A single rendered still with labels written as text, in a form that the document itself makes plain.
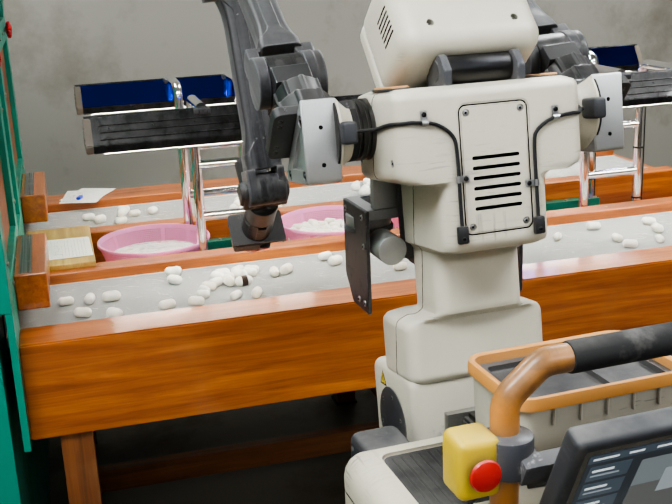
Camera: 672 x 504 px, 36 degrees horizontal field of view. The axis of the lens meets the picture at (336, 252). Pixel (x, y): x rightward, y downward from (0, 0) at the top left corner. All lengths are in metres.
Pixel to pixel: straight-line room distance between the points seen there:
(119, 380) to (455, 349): 0.70
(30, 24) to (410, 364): 2.52
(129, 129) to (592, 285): 0.99
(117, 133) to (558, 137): 1.00
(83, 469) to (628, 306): 1.14
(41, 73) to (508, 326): 2.53
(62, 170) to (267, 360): 1.98
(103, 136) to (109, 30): 1.67
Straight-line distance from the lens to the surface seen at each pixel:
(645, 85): 2.49
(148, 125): 2.13
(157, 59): 3.80
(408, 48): 1.38
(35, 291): 2.00
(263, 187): 1.77
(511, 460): 1.11
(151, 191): 3.00
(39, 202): 2.65
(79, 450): 2.00
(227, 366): 1.95
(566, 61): 1.61
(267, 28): 1.56
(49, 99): 3.77
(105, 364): 1.92
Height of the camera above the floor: 1.42
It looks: 17 degrees down
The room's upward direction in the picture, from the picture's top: 2 degrees counter-clockwise
